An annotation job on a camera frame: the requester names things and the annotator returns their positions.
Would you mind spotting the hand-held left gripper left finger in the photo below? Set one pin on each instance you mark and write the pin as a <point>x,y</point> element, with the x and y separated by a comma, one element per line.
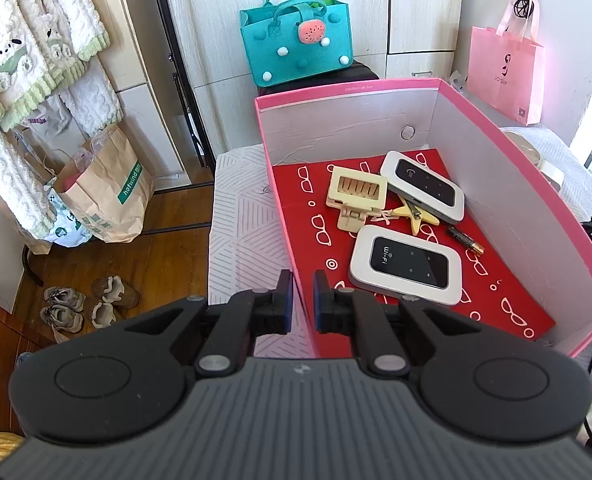
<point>287,305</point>

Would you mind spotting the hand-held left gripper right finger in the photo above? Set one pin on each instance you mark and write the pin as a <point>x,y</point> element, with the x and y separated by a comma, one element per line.
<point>320,305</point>

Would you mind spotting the pink cardboard box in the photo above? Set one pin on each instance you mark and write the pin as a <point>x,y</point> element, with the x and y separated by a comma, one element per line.
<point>526,195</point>

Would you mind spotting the white portable router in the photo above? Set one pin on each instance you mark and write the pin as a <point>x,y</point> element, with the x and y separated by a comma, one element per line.
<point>406,262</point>
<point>421,185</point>

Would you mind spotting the cream hair claw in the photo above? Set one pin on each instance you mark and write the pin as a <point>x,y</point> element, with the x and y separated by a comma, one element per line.
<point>356,190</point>

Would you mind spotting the yellow star hair clip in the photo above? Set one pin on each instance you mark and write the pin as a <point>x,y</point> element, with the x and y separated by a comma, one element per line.
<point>413,215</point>

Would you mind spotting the small battery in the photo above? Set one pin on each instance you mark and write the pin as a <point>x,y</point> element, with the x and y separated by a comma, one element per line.
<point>466,241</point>

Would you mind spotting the gold compact case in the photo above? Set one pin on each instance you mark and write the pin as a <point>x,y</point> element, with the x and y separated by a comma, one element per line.
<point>523,147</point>

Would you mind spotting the brown fuzzy slipper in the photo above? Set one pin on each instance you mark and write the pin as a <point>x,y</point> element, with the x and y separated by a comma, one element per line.
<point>118,290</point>
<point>104,312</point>

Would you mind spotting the pink shopping bag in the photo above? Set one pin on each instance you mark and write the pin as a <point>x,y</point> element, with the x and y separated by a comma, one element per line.
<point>506,75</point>

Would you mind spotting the brown paper bag green label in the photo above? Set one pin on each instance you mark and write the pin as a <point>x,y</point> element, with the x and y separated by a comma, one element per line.
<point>110,195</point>

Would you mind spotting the grey sneaker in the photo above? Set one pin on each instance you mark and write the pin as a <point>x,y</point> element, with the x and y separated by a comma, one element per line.
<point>65,297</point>
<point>60,319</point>

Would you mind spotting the white plastic bag green logo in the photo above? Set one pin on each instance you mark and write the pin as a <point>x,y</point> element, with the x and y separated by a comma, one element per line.
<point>65,225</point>

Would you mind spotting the black suitcase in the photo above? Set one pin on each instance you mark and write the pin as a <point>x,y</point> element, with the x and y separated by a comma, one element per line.
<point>365,71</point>

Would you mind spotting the teal felt handbag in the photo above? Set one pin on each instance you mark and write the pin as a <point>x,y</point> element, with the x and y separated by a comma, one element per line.
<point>296,55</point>

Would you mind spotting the plain brown paper bag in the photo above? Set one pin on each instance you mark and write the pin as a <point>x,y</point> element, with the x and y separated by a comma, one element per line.
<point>25,170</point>

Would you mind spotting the white and green fluffy robe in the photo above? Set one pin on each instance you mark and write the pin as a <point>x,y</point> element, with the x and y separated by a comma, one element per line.
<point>20,35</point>

